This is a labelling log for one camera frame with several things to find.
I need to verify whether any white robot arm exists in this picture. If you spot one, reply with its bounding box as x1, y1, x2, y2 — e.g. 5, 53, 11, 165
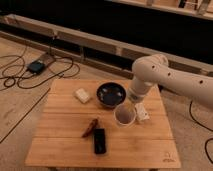
128, 54, 213, 109

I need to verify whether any dark blue bowl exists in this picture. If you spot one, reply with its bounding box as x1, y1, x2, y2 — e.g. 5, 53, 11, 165
96, 82, 126, 108

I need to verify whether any white rectangular block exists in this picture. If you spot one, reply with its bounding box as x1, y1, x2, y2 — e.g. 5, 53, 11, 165
75, 88, 90, 103

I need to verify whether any crumpled white packet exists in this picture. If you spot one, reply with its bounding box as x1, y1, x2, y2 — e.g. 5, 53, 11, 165
135, 103, 149, 122

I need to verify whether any black rectangular device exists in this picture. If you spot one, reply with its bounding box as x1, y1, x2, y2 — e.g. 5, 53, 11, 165
93, 129, 106, 154

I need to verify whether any wooden table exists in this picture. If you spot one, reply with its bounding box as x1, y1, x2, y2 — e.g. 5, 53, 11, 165
25, 79, 181, 169

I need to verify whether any blue power adapter box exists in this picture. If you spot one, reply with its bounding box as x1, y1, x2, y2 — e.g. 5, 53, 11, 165
27, 61, 45, 74

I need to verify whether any long wooden shelf frame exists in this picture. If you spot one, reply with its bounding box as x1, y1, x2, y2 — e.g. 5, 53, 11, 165
0, 14, 207, 69

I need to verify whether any black floor cable right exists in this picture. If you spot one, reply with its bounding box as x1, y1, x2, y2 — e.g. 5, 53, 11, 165
188, 99, 213, 166

